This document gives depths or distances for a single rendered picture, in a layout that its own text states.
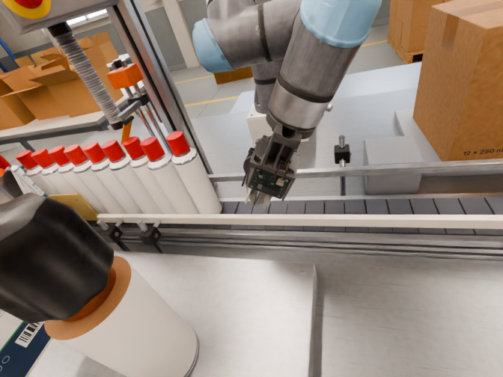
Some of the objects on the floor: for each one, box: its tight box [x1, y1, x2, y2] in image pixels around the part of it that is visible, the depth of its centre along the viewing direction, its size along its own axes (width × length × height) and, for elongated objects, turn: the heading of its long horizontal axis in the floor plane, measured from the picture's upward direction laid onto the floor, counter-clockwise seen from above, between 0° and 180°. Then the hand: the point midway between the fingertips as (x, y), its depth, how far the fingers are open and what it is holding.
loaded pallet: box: [387, 0, 455, 64], centre depth 305 cm, size 120×83×89 cm
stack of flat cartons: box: [213, 66, 253, 85], centre depth 437 cm, size 64×53×31 cm
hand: (257, 197), depth 51 cm, fingers closed
